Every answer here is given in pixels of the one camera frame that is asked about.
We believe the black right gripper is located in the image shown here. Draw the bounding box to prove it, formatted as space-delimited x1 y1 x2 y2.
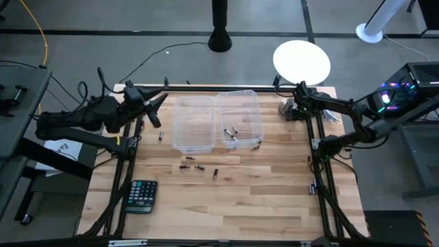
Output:
287 92 315 120

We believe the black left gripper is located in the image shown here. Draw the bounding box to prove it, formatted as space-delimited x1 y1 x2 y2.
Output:
118 91 169 129

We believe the clear plastic bin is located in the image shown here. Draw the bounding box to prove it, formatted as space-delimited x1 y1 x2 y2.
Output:
216 89 265 150
172 95 217 155

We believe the silver metal bell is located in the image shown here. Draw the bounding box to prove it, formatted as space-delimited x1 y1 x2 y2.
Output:
278 97 295 120

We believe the white round disc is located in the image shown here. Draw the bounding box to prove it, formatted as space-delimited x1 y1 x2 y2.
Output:
272 39 332 86

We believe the black pole with base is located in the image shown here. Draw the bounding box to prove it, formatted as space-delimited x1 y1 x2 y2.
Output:
207 0 233 54

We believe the black calculator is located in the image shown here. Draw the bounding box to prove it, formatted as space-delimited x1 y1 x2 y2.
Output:
123 180 159 215

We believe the white printed paper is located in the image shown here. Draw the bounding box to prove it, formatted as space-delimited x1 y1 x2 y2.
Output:
34 138 84 178

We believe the white tower fan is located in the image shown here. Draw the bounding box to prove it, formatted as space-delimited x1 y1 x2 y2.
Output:
355 0 407 45

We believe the black computer tower with lights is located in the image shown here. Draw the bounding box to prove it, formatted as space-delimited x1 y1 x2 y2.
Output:
366 61 439 120

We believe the grey metal stand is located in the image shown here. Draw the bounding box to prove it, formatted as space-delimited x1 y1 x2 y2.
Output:
377 95 439 200

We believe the grey desk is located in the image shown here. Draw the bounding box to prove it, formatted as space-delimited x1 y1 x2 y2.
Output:
0 66 53 220

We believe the black clamp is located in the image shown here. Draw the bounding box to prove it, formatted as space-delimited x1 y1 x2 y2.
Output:
0 84 29 118

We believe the black mat with hazard stripes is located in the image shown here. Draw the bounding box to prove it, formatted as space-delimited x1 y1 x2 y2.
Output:
363 209 434 247

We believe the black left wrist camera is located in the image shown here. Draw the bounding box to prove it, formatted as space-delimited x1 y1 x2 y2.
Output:
123 81 143 104

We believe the white cable with plug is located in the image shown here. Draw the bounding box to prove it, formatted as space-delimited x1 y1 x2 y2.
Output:
322 109 341 124

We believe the black aluminium table frame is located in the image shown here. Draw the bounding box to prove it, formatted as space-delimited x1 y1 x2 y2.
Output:
77 78 370 247

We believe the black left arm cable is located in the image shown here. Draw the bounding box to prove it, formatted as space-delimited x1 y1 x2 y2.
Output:
77 67 116 104

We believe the black floor cable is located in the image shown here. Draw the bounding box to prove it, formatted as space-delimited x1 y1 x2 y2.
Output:
118 41 209 84

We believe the black right arm base cable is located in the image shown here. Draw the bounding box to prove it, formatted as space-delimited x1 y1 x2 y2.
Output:
331 156 359 185

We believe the white fan cable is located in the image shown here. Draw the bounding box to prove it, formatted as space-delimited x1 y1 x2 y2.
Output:
381 33 430 62

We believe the yellow cable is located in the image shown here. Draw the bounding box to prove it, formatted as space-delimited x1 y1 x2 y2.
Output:
19 0 49 115

